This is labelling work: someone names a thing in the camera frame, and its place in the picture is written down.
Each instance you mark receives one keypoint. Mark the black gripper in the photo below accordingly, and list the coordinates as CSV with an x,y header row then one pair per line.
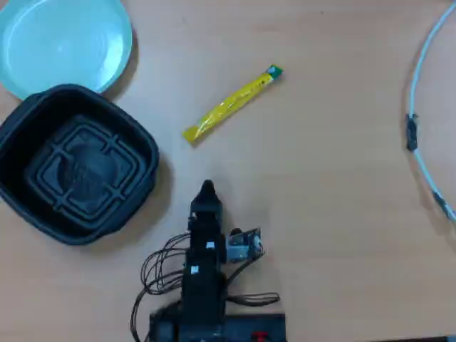
x,y
206,228

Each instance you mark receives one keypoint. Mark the yellow instant coffee stick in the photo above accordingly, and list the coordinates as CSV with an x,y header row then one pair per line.
x,y
231,103

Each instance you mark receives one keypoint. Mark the black plastic bowl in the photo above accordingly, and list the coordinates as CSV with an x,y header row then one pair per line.
x,y
82,167

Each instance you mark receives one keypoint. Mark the red clamp knob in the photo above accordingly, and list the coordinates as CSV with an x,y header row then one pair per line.
x,y
259,335

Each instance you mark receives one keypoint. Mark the teal plastic plate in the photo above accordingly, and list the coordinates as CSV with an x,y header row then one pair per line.
x,y
60,46

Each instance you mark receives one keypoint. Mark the black tape wrap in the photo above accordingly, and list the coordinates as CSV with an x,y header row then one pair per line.
x,y
441,203

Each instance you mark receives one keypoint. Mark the gripper-mounted camera circuit board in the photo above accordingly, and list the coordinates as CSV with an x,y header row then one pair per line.
x,y
246,246

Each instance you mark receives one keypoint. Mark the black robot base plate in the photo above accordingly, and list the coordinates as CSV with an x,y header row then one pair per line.
x,y
256,327

